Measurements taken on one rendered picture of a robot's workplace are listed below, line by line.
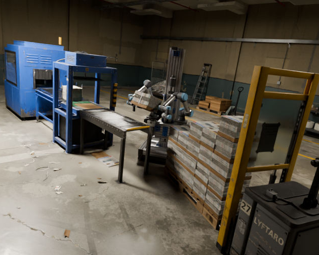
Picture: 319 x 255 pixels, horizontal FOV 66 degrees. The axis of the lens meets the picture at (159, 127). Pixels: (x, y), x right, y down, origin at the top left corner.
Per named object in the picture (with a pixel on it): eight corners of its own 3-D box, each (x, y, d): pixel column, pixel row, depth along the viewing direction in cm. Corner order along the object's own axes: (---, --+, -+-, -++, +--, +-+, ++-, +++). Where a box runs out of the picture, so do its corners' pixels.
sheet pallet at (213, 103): (231, 114, 1001) (234, 100, 986) (220, 115, 945) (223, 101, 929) (207, 108, 1083) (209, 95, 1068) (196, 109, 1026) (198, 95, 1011)
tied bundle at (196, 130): (210, 136, 352) (213, 121, 346) (223, 143, 327) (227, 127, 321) (188, 136, 337) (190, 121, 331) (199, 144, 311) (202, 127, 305)
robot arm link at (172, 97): (174, 89, 399) (156, 105, 372) (180, 90, 393) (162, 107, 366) (175, 95, 406) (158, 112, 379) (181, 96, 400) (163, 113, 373)
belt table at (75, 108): (108, 113, 474) (108, 108, 472) (76, 115, 430) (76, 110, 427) (90, 105, 522) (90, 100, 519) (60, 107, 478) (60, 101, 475)
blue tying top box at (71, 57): (106, 67, 458) (107, 56, 453) (76, 65, 417) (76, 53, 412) (94, 65, 489) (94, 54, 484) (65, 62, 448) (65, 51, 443)
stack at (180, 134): (183, 171, 425) (190, 125, 403) (226, 210, 323) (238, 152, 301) (163, 172, 409) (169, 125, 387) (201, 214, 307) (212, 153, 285)
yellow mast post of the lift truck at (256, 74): (223, 239, 255) (261, 66, 208) (229, 245, 247) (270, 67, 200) (216, 240, 251) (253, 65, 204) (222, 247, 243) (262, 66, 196)
